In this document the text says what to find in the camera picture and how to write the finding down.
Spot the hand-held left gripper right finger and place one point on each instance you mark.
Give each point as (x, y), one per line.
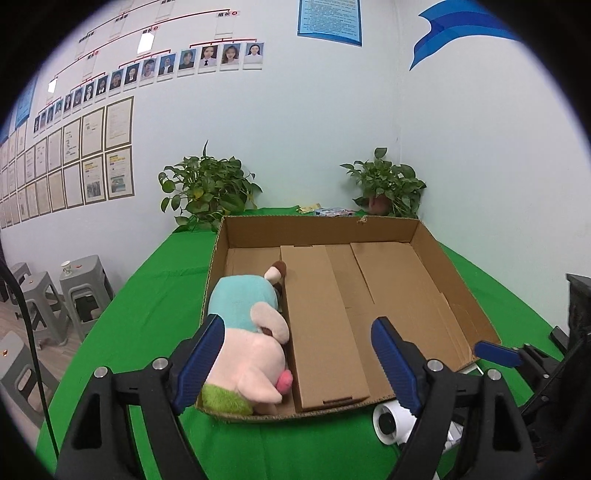
(397, 364)

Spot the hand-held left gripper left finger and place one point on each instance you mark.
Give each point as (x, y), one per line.
(203, 362)

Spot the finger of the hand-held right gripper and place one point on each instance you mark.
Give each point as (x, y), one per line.
(496, 353)

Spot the pink and teal plush toy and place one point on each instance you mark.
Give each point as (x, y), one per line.
(249, 341)

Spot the cardboard box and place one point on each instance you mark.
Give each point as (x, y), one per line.
(406, 295)

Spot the white cylindrical device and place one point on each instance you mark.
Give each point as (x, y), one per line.
(392, 422)

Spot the green tablecloth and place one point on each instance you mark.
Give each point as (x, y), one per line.
(152, 295)

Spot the grey plastic stool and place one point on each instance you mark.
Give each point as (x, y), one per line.
(19, 272)
(18, 369)
(87, 286)
(44, 304)

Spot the blue printed packet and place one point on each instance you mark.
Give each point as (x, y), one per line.
(333, 212)

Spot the white paper cup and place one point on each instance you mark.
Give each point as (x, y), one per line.
(67, 267)

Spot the grey plastic stools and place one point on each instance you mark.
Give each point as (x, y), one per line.
(32, 341)

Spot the large potted green plant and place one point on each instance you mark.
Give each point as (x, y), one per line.
(207, 189)

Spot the yellow packet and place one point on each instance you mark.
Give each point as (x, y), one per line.
(308, 208)

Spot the small potted green plant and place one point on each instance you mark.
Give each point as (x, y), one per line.
(388, 182)

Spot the row of portrait photos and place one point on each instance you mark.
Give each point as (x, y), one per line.
(152, 69)

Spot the blue notice poster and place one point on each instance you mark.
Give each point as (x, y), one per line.
(328, 18)

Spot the wall of framed certificates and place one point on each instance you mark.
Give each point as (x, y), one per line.
(69, 161)

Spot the small blue wall poster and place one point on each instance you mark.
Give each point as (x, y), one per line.
(25, 104)

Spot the blue wave wall decal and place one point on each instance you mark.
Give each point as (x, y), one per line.
(452, 27)

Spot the red line wall chart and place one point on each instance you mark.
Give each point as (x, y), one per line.
(147, 32)

